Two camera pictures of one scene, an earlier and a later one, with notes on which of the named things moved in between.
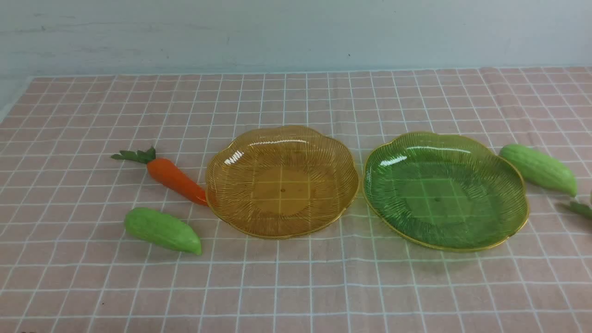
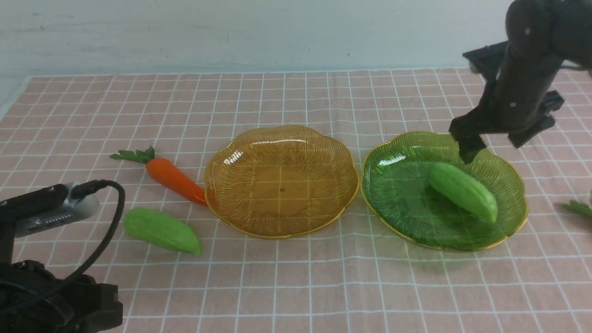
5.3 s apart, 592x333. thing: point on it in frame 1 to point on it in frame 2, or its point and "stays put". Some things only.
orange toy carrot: [166, 171] stays put
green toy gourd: [154, 225] stays put
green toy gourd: [539, 170] to [463, 190]
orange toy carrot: [584, 210] stays put
